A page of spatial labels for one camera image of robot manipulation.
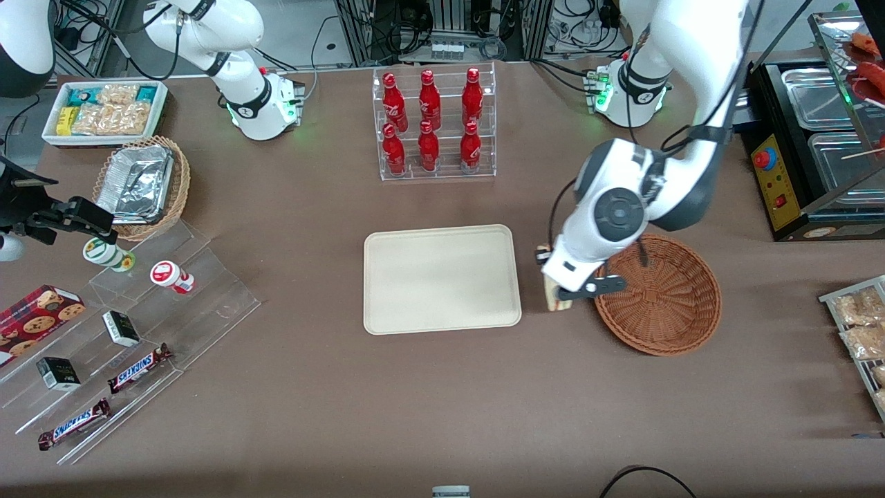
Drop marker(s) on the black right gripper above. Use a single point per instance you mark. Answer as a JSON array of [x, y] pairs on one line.
[[21, 207]]

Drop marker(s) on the triangular white bread sandwich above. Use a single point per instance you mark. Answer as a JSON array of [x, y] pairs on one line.
[[553, 302]]

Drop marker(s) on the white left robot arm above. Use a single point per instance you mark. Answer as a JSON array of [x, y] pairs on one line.
[[691, 55]]

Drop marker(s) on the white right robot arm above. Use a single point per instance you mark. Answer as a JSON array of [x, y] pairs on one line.
[[245, 97]]

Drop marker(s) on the round brown wicker basket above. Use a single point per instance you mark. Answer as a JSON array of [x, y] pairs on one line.
[[664, 304]]

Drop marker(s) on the aluminium foil tray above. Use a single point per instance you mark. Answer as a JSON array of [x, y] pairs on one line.
[[135, 183]]

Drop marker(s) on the beige rectangular tray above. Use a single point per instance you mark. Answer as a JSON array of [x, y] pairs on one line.
[[442, 280]]

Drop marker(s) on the tan oval wicker basket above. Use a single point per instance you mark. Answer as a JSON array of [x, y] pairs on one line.
[[181, 180]]

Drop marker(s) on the grey metal display tray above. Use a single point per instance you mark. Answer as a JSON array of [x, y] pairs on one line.
[[830, 299]]

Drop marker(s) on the green white yogurt cup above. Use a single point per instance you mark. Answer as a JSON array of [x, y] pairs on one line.
[[104, 253]]

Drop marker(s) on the yellow snack packet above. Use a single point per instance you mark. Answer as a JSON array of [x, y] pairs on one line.
[[66, 121]]

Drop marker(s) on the clear bag of crackers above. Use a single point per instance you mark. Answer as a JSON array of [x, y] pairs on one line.
[[117, 95], [110, 119]]

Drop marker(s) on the red chocolate chip cookie box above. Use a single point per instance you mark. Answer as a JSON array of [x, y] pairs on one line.
[[34, 321]]

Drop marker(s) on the red white yogurt cup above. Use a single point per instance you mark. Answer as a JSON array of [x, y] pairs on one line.
[[167, 274]]

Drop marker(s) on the teal snack packet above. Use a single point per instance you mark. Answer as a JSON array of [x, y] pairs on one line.
[[146, 93], [81, 95]]

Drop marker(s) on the small black box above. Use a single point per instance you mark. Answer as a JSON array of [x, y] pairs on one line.
[[121, 328], [59, 373]]

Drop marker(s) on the clear acrylic bottle rack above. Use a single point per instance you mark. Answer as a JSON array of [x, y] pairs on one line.
[[446, 173]]

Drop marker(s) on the red cola bottle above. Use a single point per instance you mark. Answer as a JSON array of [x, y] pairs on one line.
[[472, 97], [394, 104], [470, 149], [394, 152], [429, 100], [429, 149]]

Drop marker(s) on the white plastic snack bin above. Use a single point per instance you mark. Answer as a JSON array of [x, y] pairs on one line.
[[159, 117]]

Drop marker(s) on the clear acrylic step shelf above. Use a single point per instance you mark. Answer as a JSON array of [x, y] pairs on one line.
[[207, 304]]

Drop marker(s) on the brown Snickers bar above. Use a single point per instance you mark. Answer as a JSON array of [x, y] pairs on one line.
[[138, 369], [75, 424]]

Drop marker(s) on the black roller grill machine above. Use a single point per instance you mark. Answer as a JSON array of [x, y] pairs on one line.
[[778, 187]]

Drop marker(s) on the white power strip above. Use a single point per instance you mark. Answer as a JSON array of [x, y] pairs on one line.
[[447, 51]]

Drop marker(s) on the small grey device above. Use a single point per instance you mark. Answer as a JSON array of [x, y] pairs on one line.
[[451, 492]]

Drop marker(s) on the clear bag of snacks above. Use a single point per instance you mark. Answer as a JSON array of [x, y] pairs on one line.
[[880, 375], [861, 308], [864, 342]]

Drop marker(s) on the aluminium frame rack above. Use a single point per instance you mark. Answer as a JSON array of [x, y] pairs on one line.
[[449, 21]]

